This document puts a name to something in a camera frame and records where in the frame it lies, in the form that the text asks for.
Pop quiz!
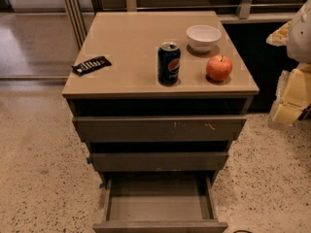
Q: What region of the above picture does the white bowl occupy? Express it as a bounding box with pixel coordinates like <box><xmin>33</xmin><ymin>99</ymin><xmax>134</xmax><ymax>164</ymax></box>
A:
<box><xmin>187</xmin><ymin>24</ymin><xmax>222</xmax><ymax>53</ymax></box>

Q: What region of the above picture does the black snack bar wrapper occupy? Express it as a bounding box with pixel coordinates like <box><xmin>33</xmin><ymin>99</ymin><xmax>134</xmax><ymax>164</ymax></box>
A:
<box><xmin>71</xmin><ymin>56</ymin><xmax>112</xmax><ymax>76</ymax></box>

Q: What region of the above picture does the grey middle drawer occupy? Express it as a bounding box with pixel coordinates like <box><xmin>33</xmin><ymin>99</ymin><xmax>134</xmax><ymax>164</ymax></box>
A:
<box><xmin>87</xmin><ymin>152</ymin><xmax>228</xmax><ymax>172</ymax></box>

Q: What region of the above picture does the grey drawer cabinet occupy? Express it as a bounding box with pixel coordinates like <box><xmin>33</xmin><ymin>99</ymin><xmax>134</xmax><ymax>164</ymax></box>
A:
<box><xmin>61</xmin><ymin>11</ymin><xmax>260</xmax><ymax>233</ymax></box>

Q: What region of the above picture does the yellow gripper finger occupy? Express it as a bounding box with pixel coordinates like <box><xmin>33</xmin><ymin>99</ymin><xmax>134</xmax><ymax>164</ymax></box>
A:
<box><xmin>266</xmin><ymin>21</ymin><xmax>291</xmax><ymax>47</ymax></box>
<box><xmin>272</xmin><ymin>65</ymin><xmax>311</xmax><ymax>125</ymax></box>

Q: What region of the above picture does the grey top drawer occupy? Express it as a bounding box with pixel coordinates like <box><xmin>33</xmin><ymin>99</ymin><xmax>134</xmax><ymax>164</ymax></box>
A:
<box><xmin>73</xmin><ymin>116</ymin><xmax>246</xmax><ymax>143</ymax></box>

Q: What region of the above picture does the blue pepsi can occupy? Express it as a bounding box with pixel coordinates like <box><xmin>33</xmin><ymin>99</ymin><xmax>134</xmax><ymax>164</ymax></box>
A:
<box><xmin>157</xmin><ymin>42</ymin><xmax>181</xmax><ymax>85</ymax></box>

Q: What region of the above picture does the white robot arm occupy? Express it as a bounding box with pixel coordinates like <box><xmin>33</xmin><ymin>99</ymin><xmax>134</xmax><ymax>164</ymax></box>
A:
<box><xmin>266</xmin><ymin>0</ymin><xmax>311</xmax><ymax>129</ymax></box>

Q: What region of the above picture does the grey open bottom drawer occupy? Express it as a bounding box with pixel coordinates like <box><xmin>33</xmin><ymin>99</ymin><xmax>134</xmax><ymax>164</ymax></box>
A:
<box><xmin>93</xmin><ymin>172</ymin><xmax>227</xmax><ymax>233</ymax></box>

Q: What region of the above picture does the red apple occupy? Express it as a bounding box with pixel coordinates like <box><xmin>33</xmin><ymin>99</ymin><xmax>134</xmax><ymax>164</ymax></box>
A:
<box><xmin>206</xmin><ymin>54</ymin><xmax>232</xmax><ymax>82</ymax></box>

